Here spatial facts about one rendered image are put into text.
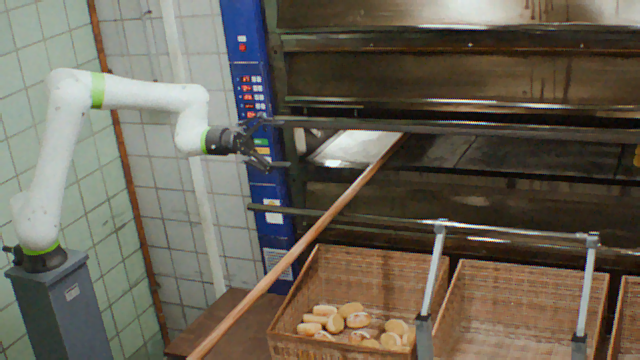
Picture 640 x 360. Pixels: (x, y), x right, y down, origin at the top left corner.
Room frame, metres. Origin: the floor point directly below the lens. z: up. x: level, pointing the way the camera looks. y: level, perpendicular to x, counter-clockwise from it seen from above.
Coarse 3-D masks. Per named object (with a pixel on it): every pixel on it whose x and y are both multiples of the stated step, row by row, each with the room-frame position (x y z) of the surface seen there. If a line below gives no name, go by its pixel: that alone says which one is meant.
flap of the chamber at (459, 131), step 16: (320, 112) 2.89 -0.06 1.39; (336, 112) 2.87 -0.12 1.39; (352, 112) 2.84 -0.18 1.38; (320, 128) 2.69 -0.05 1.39; (336, 128) 2.66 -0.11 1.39; (352, 128) 2.63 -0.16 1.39; (368, 128) 2.60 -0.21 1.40; (384, 128) 2.57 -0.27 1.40; (400, 128) 2.55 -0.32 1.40; (416, 128) 2.52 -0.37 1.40; (432, 128) 2.49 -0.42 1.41; (448, 128) 2.46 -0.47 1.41; (464, 128) 2.44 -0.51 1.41
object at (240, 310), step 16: (400, 144) 2.95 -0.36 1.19; (384, 160) 2.79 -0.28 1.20; (368, 176) 2.65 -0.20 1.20; (352, 192) 2.52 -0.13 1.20; (336, 208) 2.40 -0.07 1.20; (320, 224) 2.30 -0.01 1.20; (304, 240) 2.20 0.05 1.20; (288, 256) 2.10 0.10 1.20; (272, 272) 2.02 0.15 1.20; (256, 288) 1.94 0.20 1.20; (240, 304) 1.86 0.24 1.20; (224, 320) 1.79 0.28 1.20; (208, 336) 1.72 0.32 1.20; (208, 352) 1.68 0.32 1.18
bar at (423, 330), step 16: (256, 208) 2.58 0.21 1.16; (272, 208) 2.55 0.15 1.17; (288, 208) 2.53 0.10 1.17; (304, 208) 2.50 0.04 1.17; (400, 224) 2.32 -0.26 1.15; (416, 224) 2.29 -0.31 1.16; (432, 224) 2.26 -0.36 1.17; (448, 224) 2.24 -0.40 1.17; (464, 224) 2.22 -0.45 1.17; (480, 224) 2.20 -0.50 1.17; (576, 240) 2.04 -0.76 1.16; (592, 240) 2.01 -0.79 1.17; (592, 256) 1.99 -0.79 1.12; (432, 272) 2.16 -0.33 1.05; (592, 272) 1.96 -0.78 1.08; (432, 288) 2.13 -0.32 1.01; (416, 320) 2.06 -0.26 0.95; (416, 336) 2.06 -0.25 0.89; (432, 336) 2.08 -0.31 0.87; (576, 336) 1.84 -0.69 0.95; (432, 352) 2.07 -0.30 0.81; (576, 352) 1.82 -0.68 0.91
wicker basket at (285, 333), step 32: (320, 256) 2.84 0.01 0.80; (384, 256) 2.72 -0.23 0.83; (416, 256) 2.66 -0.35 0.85; (320, 288) 2.81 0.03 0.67; (352, 288) 2.75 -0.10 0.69; (384, 288) 2.69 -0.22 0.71; (416, 288) 2.63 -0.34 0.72; (288, 320) 2.58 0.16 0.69; (384, 320) 2.65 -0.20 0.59; (288, 352) 2.42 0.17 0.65; (320, 352) 2.35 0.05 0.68; (352, 352) 2.30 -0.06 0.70; (384, 352) 2.24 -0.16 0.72; (416, 352) 2.26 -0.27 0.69
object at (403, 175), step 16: (304, 160) 2.95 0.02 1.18; (320, 160) 2.93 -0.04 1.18; (336, 160) 2.90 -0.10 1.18; (352, 176) 2.81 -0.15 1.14; (384, 176) 2.74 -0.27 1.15; (400, 176) 2.71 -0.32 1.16; (416, 176) 2.68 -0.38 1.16; (432, 176) 2.65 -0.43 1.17; (448, 176) 2.62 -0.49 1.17; (464, 176) 2.59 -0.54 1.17; (480, 176) 2.56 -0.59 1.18; (496, 176) 2.54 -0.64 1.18; (512, 176) 2.52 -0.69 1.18; (528, 176) 2.50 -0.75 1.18; (544, 176) 2.48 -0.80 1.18; (560, 176) 2.46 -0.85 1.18; (576, 176) 2.44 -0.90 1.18; (592, 192) 2.37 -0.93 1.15; (608, 192) 2.34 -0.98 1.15; (624, 192) 2.31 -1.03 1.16
